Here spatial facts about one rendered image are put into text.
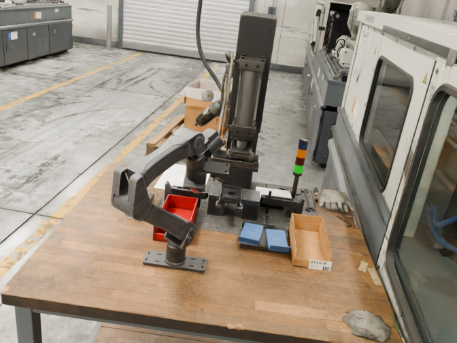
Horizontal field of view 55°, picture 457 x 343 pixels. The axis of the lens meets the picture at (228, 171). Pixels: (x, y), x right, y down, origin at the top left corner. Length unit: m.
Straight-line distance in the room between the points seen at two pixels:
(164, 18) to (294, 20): 3.04
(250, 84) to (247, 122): 0.14
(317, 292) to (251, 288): 0.21
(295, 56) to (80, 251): 9.67
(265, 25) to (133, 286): 0.97
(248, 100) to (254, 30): 0.24
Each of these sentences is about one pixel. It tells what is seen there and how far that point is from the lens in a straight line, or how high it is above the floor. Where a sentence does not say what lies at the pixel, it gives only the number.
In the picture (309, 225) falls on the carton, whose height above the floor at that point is 0.93.
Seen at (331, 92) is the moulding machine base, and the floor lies 0.85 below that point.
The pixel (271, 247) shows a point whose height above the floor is 0.94.
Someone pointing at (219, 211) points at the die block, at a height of 0.92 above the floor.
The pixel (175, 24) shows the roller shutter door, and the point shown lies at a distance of 11.07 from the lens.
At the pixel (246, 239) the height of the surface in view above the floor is 0.94.
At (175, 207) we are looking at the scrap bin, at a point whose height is 0.91.
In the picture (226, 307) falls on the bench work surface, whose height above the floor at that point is 0.90.
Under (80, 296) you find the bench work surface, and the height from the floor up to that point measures 0.90.
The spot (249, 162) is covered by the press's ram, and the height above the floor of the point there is 1.14.
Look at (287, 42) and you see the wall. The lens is 10.81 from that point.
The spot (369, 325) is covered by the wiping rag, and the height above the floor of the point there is 0.92.
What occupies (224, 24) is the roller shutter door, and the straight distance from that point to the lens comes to 10.84.
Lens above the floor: 1.74
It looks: 23 degrees down
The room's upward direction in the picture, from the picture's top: 7 degrees clockwise
